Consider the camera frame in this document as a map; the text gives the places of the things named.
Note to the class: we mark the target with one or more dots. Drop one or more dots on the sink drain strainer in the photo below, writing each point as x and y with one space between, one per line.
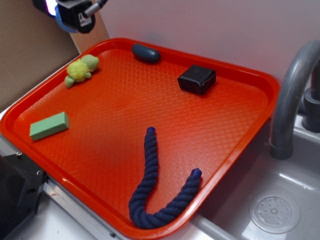
274 212

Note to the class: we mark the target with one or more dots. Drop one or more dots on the grey sink faucet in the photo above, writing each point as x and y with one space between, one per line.
301 84

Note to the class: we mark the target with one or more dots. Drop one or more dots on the green plush turtle toy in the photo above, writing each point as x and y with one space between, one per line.
81 69

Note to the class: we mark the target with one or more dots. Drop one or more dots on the brown cardboard panel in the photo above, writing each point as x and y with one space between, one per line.
33 46

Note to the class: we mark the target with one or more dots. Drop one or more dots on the black square box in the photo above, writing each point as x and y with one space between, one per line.
197 79

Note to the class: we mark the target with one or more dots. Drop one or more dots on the grey sink basin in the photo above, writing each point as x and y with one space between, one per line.
225 214

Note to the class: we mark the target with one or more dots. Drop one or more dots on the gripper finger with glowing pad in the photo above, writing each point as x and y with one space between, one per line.
71 16
47 7

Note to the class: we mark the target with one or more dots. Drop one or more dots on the dark grey oval stone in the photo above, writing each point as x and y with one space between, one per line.
145 53

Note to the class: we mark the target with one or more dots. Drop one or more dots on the red plastic tray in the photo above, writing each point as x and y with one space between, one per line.
129 105

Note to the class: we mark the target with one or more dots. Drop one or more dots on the green rectangular block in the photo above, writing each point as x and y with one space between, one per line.
49 126

